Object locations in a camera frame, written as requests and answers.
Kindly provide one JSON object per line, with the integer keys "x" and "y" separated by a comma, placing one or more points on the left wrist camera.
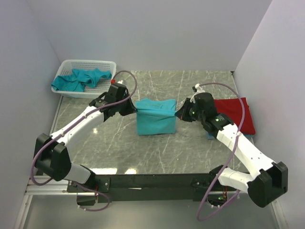
{"x": 116, "y": 92}

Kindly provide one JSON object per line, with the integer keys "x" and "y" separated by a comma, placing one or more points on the folded red t-shirt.
{"x": 232, "y": 108}

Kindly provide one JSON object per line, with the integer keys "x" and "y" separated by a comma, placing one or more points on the folded blue t-shirt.
{"x": 211, "y": 137}

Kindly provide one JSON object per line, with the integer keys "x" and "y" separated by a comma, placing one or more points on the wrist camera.
{"x": 204, "y": 103}
{"x": 116, "y": 92}

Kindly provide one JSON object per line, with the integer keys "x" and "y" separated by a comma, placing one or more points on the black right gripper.
{"x": 182, "y": 113}

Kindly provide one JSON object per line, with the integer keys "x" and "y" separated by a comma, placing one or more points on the light blue t-shirt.
{"x": 156, "y": 117}

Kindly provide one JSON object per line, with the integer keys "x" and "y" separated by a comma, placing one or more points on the black mounting base bar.
{"x": 163, "y": 186}

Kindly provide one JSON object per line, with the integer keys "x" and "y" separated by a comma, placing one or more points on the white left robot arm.
{"x": 51, "y": 155}

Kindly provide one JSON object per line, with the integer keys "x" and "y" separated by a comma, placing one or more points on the white plastic basket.
{"x": 103, "y": 84}

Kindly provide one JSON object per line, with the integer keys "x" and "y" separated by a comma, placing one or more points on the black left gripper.
{"x": 130, "y": 109}

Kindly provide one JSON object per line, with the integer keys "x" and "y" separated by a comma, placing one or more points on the teal crumpled t-shirt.
{"x": 79, "y": 79}

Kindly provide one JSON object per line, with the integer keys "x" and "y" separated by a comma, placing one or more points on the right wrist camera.
{"x": 204, "y": 103}

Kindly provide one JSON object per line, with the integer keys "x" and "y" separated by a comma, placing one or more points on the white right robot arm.
{"x": 265, "y": 181}

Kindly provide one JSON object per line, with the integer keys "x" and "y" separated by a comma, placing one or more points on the aluminium rail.
{"x": 64, "y": 186}

